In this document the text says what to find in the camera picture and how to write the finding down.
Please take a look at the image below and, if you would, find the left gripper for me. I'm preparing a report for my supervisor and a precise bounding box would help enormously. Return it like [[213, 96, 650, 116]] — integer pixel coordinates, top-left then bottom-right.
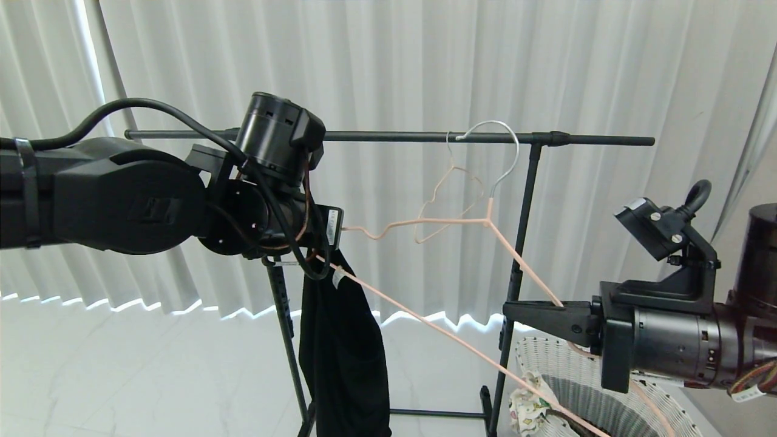
[[285, 200, 344, 252]]

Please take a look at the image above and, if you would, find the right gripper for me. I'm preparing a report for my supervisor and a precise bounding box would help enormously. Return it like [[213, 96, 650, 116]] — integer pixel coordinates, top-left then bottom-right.
[[592, 297, 732, 393]]

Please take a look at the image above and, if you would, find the black garment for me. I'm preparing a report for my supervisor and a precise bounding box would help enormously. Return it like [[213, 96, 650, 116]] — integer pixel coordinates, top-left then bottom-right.
[[297, 246, 393, 437]]

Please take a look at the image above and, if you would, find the pink clothes hanger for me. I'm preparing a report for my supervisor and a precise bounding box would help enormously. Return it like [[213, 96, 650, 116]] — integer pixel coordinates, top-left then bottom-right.
[[415, 129, 487, 245], [314, 120, 676, 437]]

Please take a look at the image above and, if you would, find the white laundry basket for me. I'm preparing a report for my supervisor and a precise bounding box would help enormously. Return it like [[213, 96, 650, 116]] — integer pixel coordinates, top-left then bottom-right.
[[515, 336, 705, 437]]

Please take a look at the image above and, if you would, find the black clothes rack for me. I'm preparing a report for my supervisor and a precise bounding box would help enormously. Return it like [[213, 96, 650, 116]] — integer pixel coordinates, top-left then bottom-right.
[[124, 127, 656, 437]]

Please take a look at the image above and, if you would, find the cream printed garment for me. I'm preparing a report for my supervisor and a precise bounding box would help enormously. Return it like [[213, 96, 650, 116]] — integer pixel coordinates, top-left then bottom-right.
[[509, 370, 562, 435]]

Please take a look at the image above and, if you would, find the white curtain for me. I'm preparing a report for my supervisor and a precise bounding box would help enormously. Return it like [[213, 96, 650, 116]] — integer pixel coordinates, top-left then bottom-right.
[[0, 0, 777, 325]]

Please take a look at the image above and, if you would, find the black cable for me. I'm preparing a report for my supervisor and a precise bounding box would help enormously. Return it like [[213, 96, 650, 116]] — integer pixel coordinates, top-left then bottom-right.
[[0, 97, 333, 282]]

